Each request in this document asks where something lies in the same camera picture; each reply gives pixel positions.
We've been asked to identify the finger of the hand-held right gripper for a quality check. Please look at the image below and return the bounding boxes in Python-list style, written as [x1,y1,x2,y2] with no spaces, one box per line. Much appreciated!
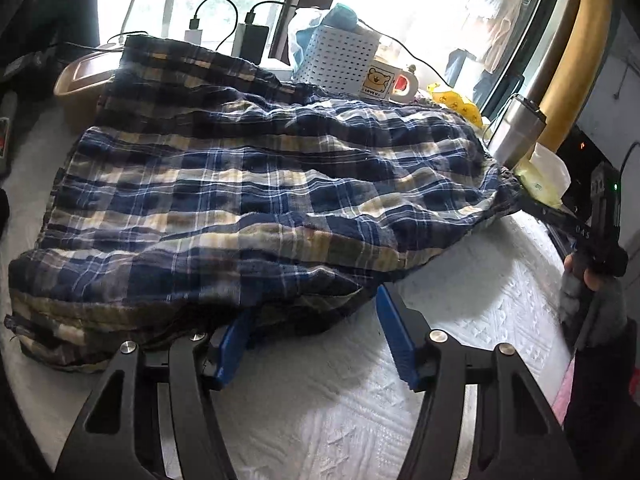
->
[515,191,594,244]

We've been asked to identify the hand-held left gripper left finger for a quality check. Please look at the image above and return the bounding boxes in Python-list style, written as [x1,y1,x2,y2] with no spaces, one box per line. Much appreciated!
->
[55,310,256,480]

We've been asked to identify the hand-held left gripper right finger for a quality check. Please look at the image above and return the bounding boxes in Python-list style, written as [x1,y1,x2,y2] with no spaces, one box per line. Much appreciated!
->
[375,285,576,480]

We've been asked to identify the blue plaid pants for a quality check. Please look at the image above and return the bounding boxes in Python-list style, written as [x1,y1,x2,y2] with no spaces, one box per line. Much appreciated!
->
[4,35,523,373]

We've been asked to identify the person's right forearm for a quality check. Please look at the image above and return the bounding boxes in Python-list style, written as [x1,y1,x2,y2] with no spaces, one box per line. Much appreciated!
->
[562,332,640,480]

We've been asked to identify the person's right hand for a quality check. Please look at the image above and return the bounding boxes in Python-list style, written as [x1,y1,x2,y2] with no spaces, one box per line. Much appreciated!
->
[557,254,630,352]

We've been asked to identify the tissue pack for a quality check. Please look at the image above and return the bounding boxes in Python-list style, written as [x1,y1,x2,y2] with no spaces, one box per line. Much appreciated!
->
[517,142,572,209]

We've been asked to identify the black device with red light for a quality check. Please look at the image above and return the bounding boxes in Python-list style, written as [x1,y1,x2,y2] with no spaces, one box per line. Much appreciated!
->
[554,125,621,221]

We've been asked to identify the steel tumbler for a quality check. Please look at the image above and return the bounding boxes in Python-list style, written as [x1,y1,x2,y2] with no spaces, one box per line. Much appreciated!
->
[487,94,548,171]

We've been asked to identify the white textured bedspread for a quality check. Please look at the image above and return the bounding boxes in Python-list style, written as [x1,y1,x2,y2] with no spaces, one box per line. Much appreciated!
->
[0,105,576,480]

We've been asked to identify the yellow cloth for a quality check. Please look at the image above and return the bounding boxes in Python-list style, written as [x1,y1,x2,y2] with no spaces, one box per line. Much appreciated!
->
[430,87,484,129]

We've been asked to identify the golden curtain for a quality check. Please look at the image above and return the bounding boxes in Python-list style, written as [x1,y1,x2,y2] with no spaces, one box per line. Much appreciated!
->
[537,0,609,152]

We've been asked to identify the bear print mug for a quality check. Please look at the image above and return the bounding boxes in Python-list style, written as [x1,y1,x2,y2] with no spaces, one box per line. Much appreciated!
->
[361,57,420,102]

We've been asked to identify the white perforated basket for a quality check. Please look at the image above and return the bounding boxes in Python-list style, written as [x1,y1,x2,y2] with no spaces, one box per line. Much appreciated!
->
[300,25,382,97]

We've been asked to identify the blue plastic bag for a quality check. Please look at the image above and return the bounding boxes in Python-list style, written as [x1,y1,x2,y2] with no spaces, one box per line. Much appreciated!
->
[292,4,359,79]

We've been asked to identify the beige lidded container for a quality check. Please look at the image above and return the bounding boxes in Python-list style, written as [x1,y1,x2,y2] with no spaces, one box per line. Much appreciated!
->
[54,49,126,117]

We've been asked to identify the grey tool with red label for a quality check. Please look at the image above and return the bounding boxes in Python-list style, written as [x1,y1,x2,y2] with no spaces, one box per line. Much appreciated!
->
[0,97,21,177]

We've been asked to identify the dark power bank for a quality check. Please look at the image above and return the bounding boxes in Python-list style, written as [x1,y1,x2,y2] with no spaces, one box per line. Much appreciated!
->
[232,22,271,61]

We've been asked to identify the long black cable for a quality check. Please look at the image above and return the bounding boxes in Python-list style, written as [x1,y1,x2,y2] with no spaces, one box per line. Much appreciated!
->
[357,17,482,92]

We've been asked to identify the black power bank cable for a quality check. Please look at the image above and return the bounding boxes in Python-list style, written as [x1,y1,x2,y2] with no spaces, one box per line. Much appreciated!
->
[247,1,323,26]

